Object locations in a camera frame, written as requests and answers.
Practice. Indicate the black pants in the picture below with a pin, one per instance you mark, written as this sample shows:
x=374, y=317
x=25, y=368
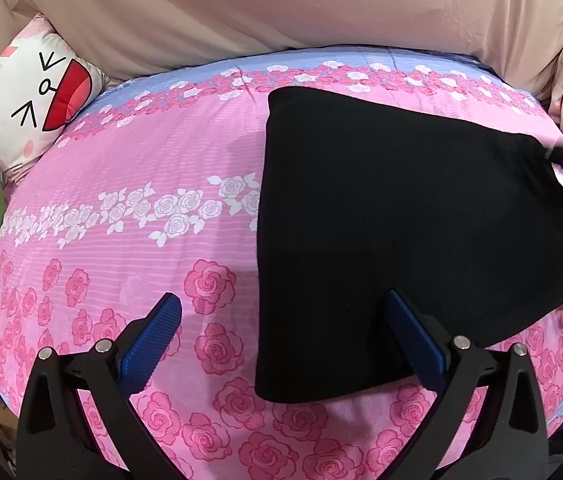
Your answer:
x=401, y=240

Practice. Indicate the beige cloth backdrop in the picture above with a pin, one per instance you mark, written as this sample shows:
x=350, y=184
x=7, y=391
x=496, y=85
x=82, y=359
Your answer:
x=281, y=5

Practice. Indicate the white cat face pillow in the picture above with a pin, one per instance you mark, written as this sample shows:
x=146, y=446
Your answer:
x=16, y=95

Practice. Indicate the pink rose print bed sheet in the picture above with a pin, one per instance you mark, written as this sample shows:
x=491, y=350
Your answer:
x=151, y=200

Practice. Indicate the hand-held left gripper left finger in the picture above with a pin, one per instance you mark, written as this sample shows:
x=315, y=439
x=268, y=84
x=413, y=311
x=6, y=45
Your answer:
x=154, y=340

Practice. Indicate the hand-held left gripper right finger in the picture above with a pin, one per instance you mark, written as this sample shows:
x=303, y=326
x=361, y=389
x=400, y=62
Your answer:
x=411, y=340

